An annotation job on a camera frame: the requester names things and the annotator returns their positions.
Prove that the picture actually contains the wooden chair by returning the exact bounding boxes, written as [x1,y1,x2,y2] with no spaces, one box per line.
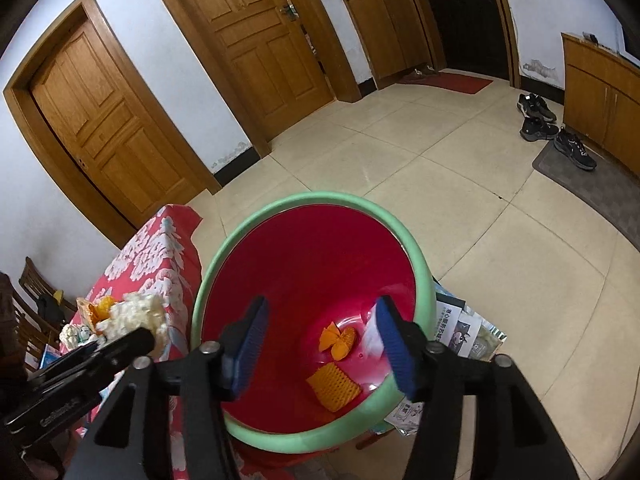
[10,286,60,370]
[18,257,76,322]

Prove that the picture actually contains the grey floor mat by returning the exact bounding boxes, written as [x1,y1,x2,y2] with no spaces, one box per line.
[533,142,640,249]

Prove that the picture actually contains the left wooden door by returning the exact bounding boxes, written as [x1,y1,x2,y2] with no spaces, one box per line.
[3,0,220,247]

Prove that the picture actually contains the red bin with green rim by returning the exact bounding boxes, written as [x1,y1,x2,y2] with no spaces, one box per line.
[191,192,435,455]

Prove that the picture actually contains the yellow foam fruit net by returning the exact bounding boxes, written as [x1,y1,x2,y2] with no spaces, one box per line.
[76,296,116,333]

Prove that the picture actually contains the wooden door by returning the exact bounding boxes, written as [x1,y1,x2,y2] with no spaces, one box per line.
[3,0,220,247]
[162,0,361,156]

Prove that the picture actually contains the white tissue ball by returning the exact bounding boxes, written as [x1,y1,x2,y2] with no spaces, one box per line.
[96,292,169,360]

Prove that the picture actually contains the orange peel pieces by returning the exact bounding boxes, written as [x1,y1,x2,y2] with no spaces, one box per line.
[318,323,357,361]

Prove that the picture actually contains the newspapers on floor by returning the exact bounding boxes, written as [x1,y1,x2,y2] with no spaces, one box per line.
[384,282,508,436]

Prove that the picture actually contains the right wooden door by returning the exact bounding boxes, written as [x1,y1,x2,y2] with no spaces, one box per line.
[162,0,361,156]

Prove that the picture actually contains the red floral tablecloth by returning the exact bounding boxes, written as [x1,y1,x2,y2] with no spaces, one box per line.
[60,202,262,480]

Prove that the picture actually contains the red doormat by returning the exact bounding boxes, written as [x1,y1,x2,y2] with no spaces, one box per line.
[399,72,492,94]

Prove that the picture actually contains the black sneaker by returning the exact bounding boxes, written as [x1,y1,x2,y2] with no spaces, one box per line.
[520,117,560,142]
[516,93,556,124]
[553,128,597,172]

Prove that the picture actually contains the wooden shoe cabinet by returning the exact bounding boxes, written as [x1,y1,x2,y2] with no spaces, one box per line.
[562,34,640,174]

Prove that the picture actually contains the blue milk carton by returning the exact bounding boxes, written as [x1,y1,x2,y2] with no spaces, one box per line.
[39,344,62,370]

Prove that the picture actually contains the low wooden cabinet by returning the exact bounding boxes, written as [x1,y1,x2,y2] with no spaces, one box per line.
[344,0,433,88]

